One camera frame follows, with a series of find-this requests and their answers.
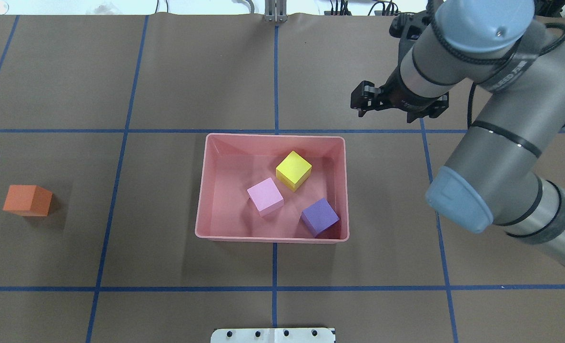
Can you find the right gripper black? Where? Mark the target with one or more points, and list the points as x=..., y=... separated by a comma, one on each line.
x=403, y=96

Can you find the aluminium frame post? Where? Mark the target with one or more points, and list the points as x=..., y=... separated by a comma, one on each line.
x=275, y=11

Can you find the white camera pillar stand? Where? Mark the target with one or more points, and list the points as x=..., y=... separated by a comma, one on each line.
x=274, y=335

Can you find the yellow foam block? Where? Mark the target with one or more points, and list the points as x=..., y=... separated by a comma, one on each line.
x=293, y=171

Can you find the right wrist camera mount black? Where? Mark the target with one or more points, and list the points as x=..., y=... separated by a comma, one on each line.
x=407, y=27

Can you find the orange foam block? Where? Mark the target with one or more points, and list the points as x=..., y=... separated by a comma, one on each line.
x=28, y=201

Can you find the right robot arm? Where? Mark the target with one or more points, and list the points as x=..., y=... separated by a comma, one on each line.
x=488, y=179

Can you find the purple foam block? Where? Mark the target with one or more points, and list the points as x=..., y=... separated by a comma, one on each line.
x=319, y=217

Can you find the pink plastic bin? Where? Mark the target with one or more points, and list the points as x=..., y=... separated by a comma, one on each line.
x=235, y=162

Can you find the pink foam block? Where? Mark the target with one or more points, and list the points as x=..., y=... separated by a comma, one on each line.
x=266, y=197

